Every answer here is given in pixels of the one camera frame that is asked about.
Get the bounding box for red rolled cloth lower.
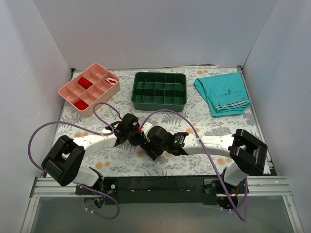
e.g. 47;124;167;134
73;100;89;111

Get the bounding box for red rolled cloth upper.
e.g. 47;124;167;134
77;77;92;89

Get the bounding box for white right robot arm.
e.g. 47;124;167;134
140;123;268;193

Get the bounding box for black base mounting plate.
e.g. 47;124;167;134
75;175;245;210

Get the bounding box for red white rolled cloth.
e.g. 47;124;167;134
105;77;118;85

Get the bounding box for teal shorts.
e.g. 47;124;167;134
194;73;252;117

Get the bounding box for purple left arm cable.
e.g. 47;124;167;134
27;102;121;220

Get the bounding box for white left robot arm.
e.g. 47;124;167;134
41;114;151;194

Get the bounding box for pink divided storage box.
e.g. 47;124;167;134
58;64;121;117

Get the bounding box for green divided storage box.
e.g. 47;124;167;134
131;72;187;112

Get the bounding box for floral table cloth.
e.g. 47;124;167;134
56;67;260;177

